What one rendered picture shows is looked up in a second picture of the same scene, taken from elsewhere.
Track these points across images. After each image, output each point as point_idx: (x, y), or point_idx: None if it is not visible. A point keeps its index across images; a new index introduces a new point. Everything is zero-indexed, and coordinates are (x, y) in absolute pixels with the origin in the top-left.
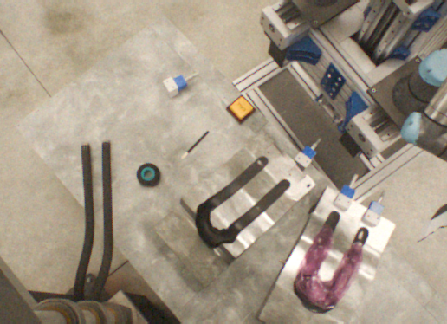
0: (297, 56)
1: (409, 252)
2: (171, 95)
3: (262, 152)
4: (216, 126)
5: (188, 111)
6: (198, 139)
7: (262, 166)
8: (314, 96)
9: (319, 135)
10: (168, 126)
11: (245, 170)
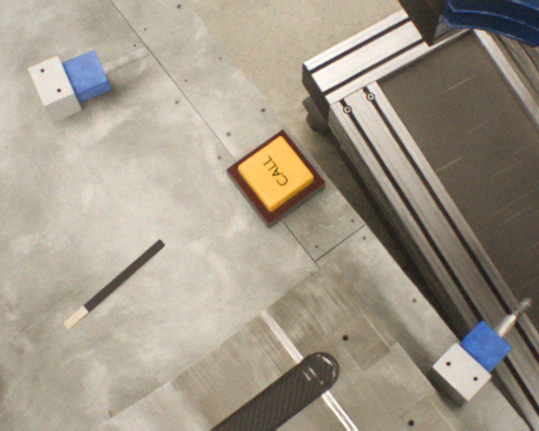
0: (481, 14)
1: None
2: (54, 115)
3: (320, 340)
4: (189, 229)
5: (106, 170)
6: (127, 268)
7: (316, 388)
8: None
9: None
10: (36, 217)
11: (258, 396)
